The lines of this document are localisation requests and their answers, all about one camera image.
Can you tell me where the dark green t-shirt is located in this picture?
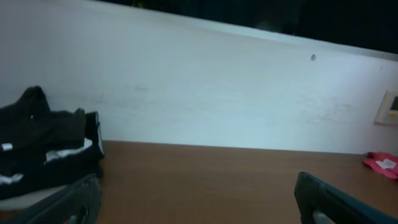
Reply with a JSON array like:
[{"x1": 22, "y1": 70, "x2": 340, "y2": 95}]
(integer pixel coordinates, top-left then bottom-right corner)
[{"x1": 1, "y1": 86, "x2": 86, "y2": 155}]

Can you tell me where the white wall switch panel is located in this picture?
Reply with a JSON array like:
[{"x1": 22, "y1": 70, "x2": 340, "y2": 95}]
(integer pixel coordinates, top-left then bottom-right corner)
[{"x1": 375, "y1": 91, "x2": 397, "y2": 125}]

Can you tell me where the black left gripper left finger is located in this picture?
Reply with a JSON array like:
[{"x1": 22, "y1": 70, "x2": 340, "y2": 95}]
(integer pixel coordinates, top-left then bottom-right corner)
[{"x1": 1, "y1": 174, "x2": 102, "y2": 224}]

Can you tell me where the white printed t-shirt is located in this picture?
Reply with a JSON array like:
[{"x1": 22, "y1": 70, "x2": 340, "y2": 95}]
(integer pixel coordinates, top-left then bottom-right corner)
[{"x1": 1, "y1": 138, "x2": 93, "y2": 185}]

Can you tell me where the red t-shirt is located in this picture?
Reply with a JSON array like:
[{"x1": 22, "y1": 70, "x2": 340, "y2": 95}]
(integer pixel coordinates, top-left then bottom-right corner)
[{"x1": 363, "y1": 152, "x2": 397, "y2": 180}]

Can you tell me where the black folded garment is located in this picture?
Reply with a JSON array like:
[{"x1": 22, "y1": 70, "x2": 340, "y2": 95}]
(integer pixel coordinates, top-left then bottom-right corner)
[{"x1": 1, "y1": 112, "x2": 104, "y2": 200}]

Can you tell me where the grey folded garment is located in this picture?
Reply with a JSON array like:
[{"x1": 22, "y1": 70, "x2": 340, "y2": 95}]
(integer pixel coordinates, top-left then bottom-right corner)
[{"x1": 1, "y1": 185, "x2": 66, "y2": 211}]

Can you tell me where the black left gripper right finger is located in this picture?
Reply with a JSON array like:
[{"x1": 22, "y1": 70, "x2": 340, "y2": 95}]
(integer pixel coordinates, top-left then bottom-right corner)
[{"x1": 294, "y1": 172, "x2": 397, "y2": 224}]

